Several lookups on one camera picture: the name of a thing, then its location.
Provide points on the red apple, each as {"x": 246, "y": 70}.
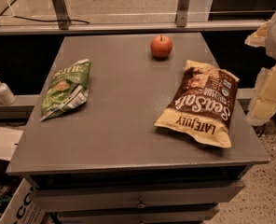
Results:
{"x": 161, "y": 46}

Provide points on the metal railing frame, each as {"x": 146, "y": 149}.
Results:
{"x": 74, "y": 17}

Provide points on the grey drawer cabinet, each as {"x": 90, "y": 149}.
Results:
{"x": 112, "y": 140}

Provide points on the brown cardboard box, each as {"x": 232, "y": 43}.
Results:
{"x": 9, "y": 138}

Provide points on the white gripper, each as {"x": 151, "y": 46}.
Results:
{"x": 263, "y": 103}

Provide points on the brown sea salt chip bag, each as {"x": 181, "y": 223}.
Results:
{"x": 203, "y": 104}

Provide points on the white pump dispenser bottle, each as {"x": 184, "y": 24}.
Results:
{"x": 6, "y": 95}

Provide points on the green jalapeno chip bag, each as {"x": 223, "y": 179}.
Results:
{"x": 68, "y": 89}

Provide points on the lower grey drawer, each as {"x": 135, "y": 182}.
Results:
{"x": 181, "y": 214}

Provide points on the upper grey drawer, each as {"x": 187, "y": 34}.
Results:
{"x": 140, "y": 197}

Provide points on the white cardboard box with letters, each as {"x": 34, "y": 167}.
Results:
{"x": 22, "y": 209}

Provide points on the grey drawer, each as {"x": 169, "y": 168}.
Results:
{"x": 181, "y": 214}
{"x": 140, "y": 197}

